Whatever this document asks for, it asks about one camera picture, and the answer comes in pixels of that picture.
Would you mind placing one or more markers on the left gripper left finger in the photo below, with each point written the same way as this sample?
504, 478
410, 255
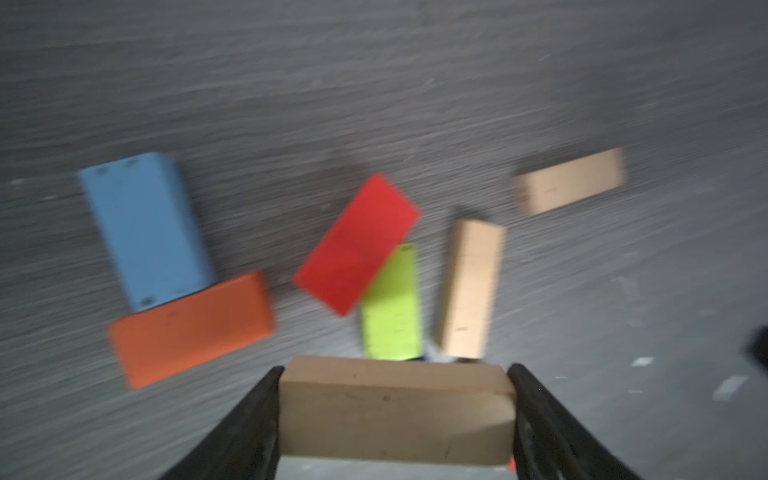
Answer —
244, 445

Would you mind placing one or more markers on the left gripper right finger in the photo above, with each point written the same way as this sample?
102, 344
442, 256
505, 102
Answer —
550, 443

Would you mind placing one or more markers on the natural wood block 29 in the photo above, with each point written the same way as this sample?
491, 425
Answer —
431, 413

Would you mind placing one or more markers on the natural wood block 31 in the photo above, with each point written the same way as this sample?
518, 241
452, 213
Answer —
470, 288

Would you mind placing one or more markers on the natural wood block 58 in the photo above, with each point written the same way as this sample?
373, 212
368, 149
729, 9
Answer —
569, 182

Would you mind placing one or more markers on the orange wood block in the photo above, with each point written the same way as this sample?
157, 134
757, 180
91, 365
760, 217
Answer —
164, 341

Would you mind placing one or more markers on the lime green wood block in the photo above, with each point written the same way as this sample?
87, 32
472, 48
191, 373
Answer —
391, 320

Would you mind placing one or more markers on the light blue wood block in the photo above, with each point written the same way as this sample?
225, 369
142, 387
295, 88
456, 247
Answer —
150, 229

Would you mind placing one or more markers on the red arch wood block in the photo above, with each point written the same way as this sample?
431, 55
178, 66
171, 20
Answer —
350, 255

